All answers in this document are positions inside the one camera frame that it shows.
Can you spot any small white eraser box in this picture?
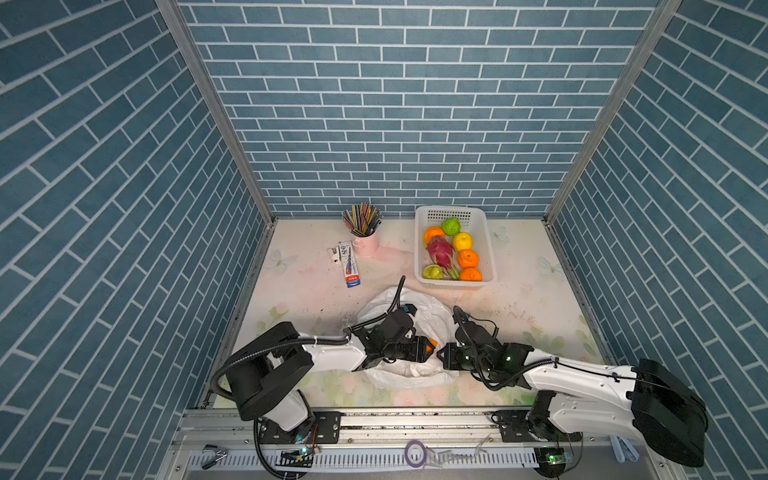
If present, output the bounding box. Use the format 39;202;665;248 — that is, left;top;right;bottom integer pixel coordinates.
328;247;340;263

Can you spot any colored pencils bundle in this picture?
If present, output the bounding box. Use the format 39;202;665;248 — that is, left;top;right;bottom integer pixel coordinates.
342;203;382;238

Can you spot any white plastic bag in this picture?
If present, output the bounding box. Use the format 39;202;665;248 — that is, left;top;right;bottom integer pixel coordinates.
365;288;459;390

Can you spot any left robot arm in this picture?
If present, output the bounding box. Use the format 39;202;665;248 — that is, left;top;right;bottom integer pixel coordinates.
210;279;438;442

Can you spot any large orange fruit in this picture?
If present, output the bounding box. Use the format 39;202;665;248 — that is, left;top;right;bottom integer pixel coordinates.
459;267;483;282

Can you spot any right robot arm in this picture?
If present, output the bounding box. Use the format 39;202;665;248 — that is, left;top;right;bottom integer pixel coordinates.
437;307;709;468

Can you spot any white plastic basket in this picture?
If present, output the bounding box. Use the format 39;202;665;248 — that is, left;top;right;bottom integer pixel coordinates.
414;206;499;289

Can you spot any pink pencil cup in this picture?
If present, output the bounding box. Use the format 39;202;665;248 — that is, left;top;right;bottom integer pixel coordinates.
352;232;379;258

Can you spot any pink dragon fruit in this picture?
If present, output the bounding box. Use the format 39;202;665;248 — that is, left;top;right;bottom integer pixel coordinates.
426;236;460;280

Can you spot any metal clip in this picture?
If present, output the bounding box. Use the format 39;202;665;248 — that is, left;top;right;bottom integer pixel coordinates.
201;444;229;470

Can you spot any purple tape roll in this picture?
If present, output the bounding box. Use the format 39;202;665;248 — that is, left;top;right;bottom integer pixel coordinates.
404;440;429;469

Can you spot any yellow lemon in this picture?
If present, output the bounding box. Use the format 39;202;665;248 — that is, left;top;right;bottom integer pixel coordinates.
452;232;473;251

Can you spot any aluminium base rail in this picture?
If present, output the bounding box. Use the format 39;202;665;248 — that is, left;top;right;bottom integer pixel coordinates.
157;407;685;479

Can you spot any toothpaste box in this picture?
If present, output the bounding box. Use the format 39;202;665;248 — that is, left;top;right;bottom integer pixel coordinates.
338;241;360;288

